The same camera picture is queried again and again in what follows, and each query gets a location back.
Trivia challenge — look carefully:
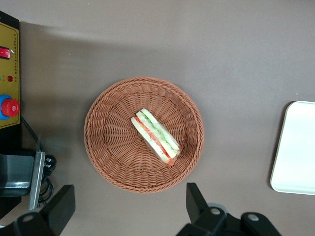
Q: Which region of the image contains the black box with metal plate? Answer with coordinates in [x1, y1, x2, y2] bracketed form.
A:
[0, 151, 46, 211]

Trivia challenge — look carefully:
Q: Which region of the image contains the red emergency stop button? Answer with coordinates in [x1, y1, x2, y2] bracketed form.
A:
[0, 94, 20, 120]

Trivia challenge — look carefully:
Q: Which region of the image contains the triangle sandwich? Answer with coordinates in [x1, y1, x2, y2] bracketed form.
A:
[130, 109, 182, 165]

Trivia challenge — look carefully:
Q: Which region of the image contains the black fryer with yellow panel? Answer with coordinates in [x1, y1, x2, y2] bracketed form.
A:
[0, 11, 24, 218]

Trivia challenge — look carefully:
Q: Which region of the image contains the red rocker switch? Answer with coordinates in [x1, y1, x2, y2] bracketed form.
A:
[0, 46, 11, 60]

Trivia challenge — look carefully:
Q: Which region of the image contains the black power cable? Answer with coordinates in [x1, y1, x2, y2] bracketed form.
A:
[20, 114, 58, 205]

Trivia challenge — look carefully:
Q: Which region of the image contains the cream plastic tray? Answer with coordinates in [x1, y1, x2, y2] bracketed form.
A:
[270, 100, 315, 196]

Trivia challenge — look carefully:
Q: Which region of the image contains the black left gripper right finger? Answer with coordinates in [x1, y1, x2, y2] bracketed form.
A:
[186, 182, 227, 231]

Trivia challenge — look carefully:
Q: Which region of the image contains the round brown wicker basket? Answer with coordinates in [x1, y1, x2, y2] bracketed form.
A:
[84, 76, 205, 194]

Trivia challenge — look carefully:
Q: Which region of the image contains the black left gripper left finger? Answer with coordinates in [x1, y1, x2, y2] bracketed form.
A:
[14, 184, 75, 236]

